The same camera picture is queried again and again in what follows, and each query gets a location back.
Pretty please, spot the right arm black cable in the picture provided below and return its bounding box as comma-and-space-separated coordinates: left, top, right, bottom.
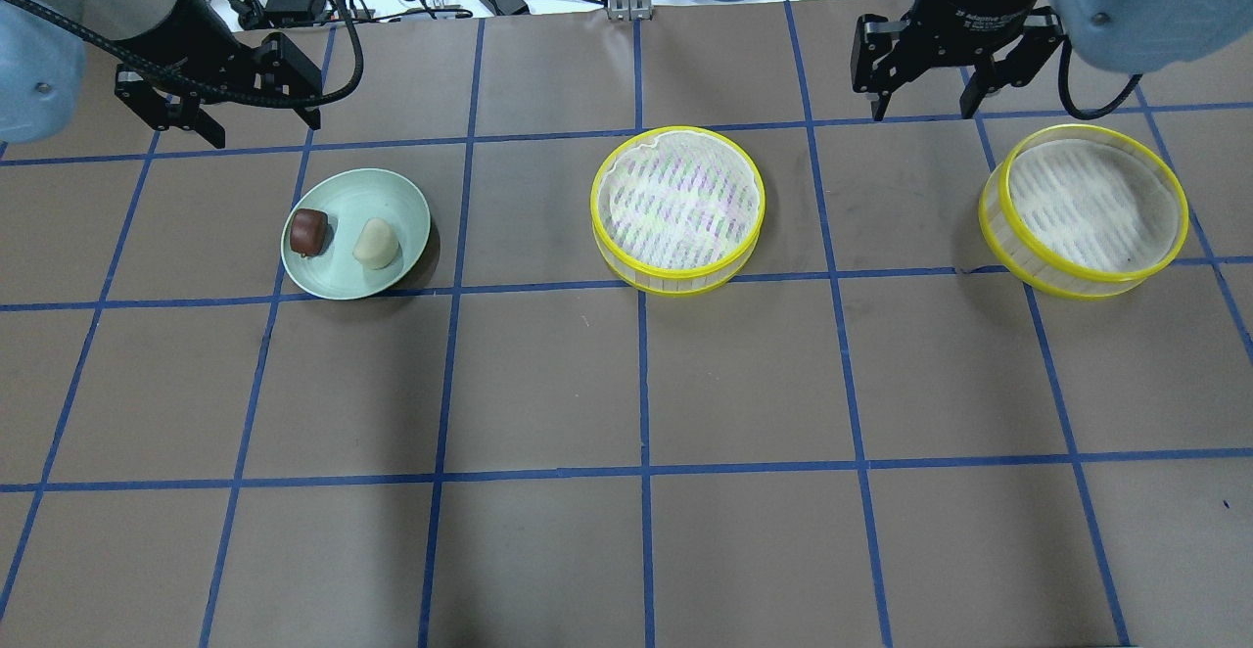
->
1058, 36, 1141, 122

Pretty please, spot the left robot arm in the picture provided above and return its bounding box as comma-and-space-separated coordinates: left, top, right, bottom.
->
1, 0, 323, 148

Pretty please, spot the right yellow steamer basket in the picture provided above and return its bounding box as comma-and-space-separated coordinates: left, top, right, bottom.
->
976, 123, 1189, 301

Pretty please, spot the light green plate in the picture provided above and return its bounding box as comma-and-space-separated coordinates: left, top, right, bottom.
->
279, 167, 434, 301

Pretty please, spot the middle yellow steamer basket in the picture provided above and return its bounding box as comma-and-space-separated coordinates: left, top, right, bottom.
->
589, 125, 768, 300

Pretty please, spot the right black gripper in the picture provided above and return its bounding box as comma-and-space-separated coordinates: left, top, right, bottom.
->
851, 0, 1066, 122

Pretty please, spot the yellow steamer basket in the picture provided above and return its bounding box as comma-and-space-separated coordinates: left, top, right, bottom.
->
976, 123, 1189, 301
589, 125, 768, 300

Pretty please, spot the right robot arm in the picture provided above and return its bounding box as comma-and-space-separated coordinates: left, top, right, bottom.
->
850, 0, 1252, 122

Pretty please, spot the brown bun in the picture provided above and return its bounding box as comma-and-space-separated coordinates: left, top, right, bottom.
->
287, 208, 331, 258

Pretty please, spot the white bun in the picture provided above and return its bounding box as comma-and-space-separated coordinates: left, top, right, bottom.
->
350, 218, 401, 269

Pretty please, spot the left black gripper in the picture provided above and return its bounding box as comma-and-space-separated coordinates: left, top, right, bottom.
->
103, 0, 322, 149

